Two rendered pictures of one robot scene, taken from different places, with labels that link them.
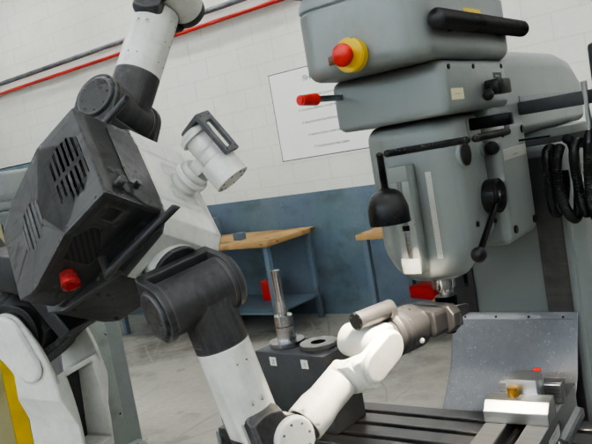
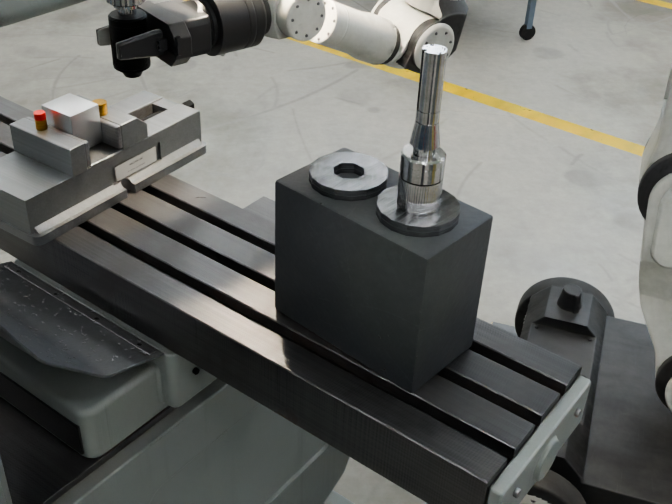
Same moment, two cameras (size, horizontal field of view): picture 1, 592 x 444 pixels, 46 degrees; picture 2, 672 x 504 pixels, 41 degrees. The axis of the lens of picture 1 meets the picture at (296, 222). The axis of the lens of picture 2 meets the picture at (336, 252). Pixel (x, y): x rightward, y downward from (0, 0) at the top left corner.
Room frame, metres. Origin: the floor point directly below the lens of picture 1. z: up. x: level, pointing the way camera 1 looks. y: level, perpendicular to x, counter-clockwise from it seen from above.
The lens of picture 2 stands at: (2.51, -0.03, 1.66)
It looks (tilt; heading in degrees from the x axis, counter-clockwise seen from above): 35 degrees down; 179
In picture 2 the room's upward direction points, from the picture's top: 3 degrees clockwise
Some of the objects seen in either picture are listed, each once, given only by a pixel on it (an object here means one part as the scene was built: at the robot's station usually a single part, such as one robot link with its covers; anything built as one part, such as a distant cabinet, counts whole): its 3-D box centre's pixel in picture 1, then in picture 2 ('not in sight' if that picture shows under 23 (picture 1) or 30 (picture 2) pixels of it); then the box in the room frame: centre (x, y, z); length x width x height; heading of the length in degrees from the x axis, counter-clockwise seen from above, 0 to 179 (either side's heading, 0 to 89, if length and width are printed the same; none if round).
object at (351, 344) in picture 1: (375, 332); (269, 1); (1.32, -0.12, 1.24); 0.11 x 0.11 x 0.11; 38
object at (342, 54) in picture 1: (344, 55); not in sight; (1.24, -0.13, 1.76); 0.04 x 0.03 x 0.04; 53
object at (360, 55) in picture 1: (351, 55); not in sight; (1.25, -0.14, 1.76); 0.06 x 0.02 x 0.06; 53
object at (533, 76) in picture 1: (500, 96); not in sight; (1.84, -0.58, 1.66); 0.80 x 0.23 x 0.20; 143
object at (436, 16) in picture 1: (483, 24); not in sight; (1.38, -0.42, 1.79); 0.45 x 0.04 x 0.04; 143
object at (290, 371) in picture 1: (308, 380); (377, 260); (1.66, 0.03, 1.06); 0.22 x 0.12 x 0.20; 48
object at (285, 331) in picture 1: (285, 329); (420, 183); (1.69, 0.07, 1.19); 0.05 x 0.05 x 0.06
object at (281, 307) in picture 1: (278, 292); (429, 102); (1.69, 0.07, 1.28); 0.03 x 0.03 x 0.11
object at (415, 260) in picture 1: (409, 218); not in sight; (1.35, -0.22, 1.44); 0.04 x 0.04 x 0.21; 53
